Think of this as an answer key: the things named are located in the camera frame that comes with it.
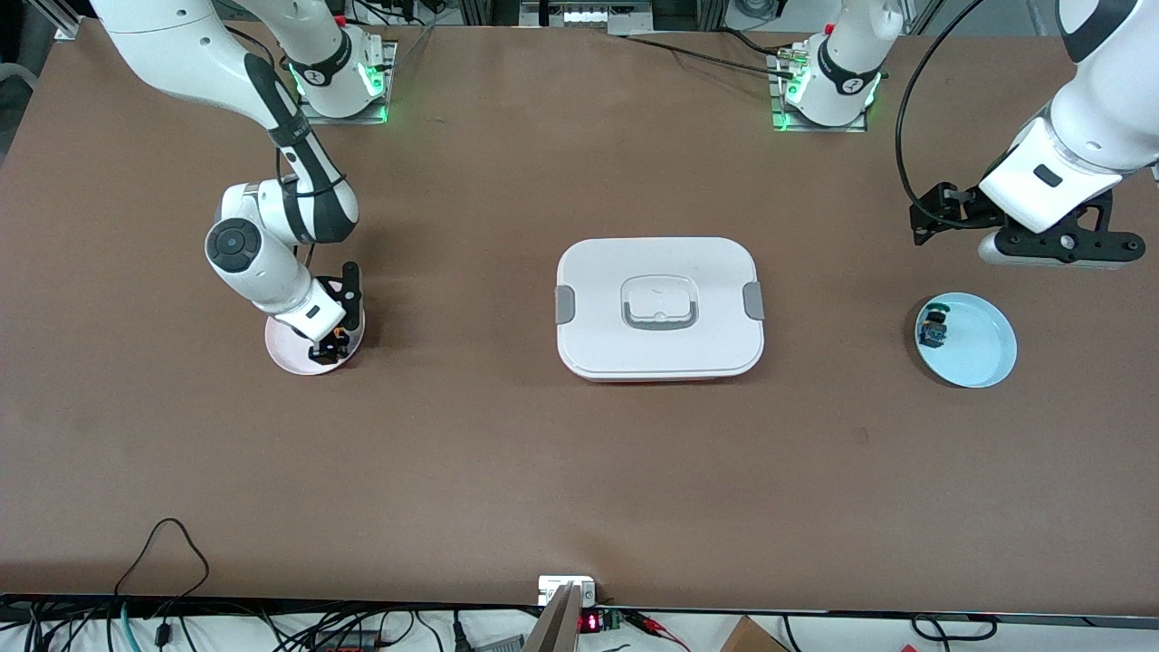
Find white power strip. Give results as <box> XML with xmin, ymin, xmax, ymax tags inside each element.
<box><xmin>521</xmin><ymin>0</ymin><xmax>655</xmax><ymax>28</ymax></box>

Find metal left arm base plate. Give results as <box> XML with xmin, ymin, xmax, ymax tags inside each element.
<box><xmin>770</xmin><ymin>50</ymin><xmax>868</xmax><ymax>134</ymax></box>

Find pale pink round plate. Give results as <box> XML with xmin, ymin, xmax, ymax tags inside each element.
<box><xmin>265</xmin><ymin>281</ymin><xmax>366</xmax><ymax>377</ymax></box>

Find aluminium frame profile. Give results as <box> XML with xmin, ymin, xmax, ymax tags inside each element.
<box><xmin>27</xmin><ymin>0</ymin><xmax>91</xmax><ymax>39</ymax></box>

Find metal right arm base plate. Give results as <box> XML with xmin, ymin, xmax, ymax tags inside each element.
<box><xmin>294</xmin><ymin>41</ymin><xmax>398</xmax><ymax>125</ymax></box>

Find grey metal mounting bar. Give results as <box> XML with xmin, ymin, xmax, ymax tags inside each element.
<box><xmin>523</xmin><ymin>582</ymin><xmax>582</xmax><ymax>652</ymax></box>

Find black cable to arm base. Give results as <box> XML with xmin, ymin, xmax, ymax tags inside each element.
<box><xmin>625</xmin><ymin>34</ymin><xmax>802</xmax><ymax>78</ymax></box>

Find light blue round plate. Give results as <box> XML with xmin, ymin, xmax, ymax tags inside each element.
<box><xmin>915</xmin><ymin>292</ymin><xmax>1018</xmax><ymax>388</ymax></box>

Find thin black looped cable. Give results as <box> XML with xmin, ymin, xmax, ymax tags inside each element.
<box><xmin>113</xmin><ymin>518</ymin><xmax>211</xmax><ymax>626</ymax></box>

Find small white socket box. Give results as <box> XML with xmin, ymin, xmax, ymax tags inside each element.
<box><xmin>538</xmin><ymin>576</ymin><xmax>597</xmax><ymax>606</ymax></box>

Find white lunch box grey clips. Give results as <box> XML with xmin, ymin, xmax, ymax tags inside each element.
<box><xmin>555</xmin><ymin>237</ymin><xmax>766</xmax><ymax>383</ymax></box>

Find brown cardboard box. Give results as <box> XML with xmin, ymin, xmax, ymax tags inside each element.
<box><xmin>720</xmin><ymin>616</ymin><xmax>789</xmax><ymax>652</ymax></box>

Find red clip lead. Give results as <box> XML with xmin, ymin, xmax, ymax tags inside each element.
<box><xmin>629</xmin><ymin>611</ymin><xmax>691</xmax><ymax>652</ymax></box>

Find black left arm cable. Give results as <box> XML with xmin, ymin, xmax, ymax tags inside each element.
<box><xmin>895</xmin><ymin>0</ymin><xmax>988</xmax><ymax>227</ymax></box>

